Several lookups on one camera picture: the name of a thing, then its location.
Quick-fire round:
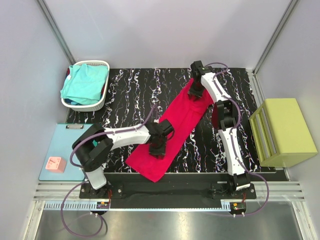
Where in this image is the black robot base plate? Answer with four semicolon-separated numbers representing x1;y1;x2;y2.
79;173;257;210

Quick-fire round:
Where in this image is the white laundry basket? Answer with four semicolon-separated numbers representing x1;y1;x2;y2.
60;60;110;112

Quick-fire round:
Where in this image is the light blue clipboard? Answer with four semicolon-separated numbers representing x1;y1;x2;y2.
38;123;91;182

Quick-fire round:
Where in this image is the turquoise t shirt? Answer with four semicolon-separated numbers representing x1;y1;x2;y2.
60;63;109;106

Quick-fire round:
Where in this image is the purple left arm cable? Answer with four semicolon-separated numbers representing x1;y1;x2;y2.
60;103;160;238

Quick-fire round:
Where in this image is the pink numbered block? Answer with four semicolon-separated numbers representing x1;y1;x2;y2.
45;156;67;174

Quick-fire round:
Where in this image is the yellow green drawer box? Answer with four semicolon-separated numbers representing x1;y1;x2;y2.
249;98;318;168

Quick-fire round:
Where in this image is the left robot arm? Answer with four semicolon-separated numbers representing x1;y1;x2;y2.
70;119;175;198

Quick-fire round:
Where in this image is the blue t shirt in basket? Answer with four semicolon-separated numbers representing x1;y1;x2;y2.
64;98;82;106

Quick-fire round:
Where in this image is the pink t shirt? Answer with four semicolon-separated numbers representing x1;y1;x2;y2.
124;78;215;183

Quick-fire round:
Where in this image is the red t shirt in basket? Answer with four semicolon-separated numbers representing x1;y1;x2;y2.
65;68;71;79

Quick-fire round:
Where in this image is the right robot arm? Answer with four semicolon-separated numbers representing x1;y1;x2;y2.
188;60;251;199

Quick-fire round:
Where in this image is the green cutting mat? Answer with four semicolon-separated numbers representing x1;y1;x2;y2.
92;140;98;147

